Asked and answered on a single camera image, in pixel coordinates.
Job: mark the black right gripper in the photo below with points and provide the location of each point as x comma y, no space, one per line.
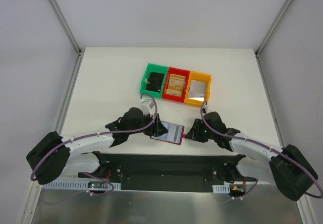
195,130

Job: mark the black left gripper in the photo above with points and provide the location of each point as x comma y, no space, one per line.
156,126

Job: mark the red leather card holder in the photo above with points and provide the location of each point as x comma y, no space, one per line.
163,137

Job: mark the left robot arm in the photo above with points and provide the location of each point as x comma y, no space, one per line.
81,156

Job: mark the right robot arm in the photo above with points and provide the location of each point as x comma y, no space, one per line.
284,167

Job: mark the silver card in holder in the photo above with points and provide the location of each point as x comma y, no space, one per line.
174,133

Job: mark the gold VIP card lower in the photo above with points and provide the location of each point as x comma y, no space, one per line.
174,92

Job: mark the gold vip card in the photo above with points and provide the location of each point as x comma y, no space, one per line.
176,81
174,92

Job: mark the silver VIP card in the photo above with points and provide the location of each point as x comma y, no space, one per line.
197,90

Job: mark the black VIP card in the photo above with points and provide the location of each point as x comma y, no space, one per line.
155,81

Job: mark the gold VIP card upper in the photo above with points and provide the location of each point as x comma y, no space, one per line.
176,81

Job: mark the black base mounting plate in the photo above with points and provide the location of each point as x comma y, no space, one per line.
170,173

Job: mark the yellow plastic bin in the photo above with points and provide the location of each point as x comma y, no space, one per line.
207,78

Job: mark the red plastic bin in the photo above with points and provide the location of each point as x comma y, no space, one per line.
176,71

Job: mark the green plastic bin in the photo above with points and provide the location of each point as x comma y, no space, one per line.
153,68

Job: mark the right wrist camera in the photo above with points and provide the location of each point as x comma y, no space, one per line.
205,108

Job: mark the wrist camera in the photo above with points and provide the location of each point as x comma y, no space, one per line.
147,106
205,108

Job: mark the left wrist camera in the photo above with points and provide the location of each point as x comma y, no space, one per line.
147,106

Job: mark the right white cable duct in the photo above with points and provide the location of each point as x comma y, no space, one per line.
221,189

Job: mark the white cable duct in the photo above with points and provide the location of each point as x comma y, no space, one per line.
221,189
81,185

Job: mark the left white cable duct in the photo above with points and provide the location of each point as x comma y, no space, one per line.
81,185

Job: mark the left aluminium frame post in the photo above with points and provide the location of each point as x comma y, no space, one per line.
65,26

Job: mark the aluminium frame post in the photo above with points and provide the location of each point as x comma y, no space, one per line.
274,25
65,26

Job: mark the right aluminium frame post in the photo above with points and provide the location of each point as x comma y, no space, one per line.
274,25

